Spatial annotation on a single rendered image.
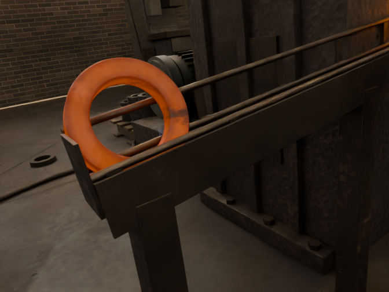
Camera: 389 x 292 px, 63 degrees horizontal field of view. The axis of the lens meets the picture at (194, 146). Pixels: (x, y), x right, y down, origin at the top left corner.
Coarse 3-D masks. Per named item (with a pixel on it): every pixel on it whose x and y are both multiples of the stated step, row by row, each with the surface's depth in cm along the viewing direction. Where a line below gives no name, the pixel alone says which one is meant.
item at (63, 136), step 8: (64, 136) 43; (64, 144) 44; (72, 144) 38; (72, 152) 41; (80, 152) 39; (72, 160) 43; (80, 160) 39; (80, 168) 40; (80, 176) 42; (88, 176) 40; (80, 184) 46; (88, 184) 40; (88, 192) 42; (88, 200) 45; (96, 200) 41; (96, 208) 42; (104, 216) 42
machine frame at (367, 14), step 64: (192, 0) 126; (256, 0) 99; (320, 0) 82; (384, 0) 85; (320, 64) 87; (320, 128) 93; (384, 128) 99; (256, 192) 122; (320, 192) 100; (384, 192) 108; (320, 256) 99
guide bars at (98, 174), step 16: (352, 64) 66; (320, 80) 61; (288, 96) 57; (240, 112) 52; (208, 128) 49; (160, 144) 45; (176, 144) 46; (128, 160) 42; (144, 160) 44; (96, 176) 40; (96, 192) 41
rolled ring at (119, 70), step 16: (96, 64) 45; (112, 64) 46; (128, 64) 47; (144, 64) 48; (80, 80) 44; (96, 80) 45; (112, 80) 46; (128, 80) 48; (144, 80) 48; (160, 80) 49; (80, 96) 44; (160, 96) 49; (176, 96) 50; (64, 112) 43; (80, 112) 43; (176, 112) 49; (64, 128) 44; (80, 128) 43; (176, 128) 49; (80, 144) 42; (96, 144) 43; (96, 160) 43; (112, 160) 44
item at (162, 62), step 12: (156, 60) 184; (168, 60) 180; (180, 60) 184; (192, 60) 187; (168, 72) 177; (180, 72) 181; (192, 72) 183; (180, 84) 177; (192, 96) 185; (156, 108) 198; (192, 108) 194; (144, 120) 226; (156, 120) 221; (192, 120) 196; (144, 132) 213; (156, 132) 197
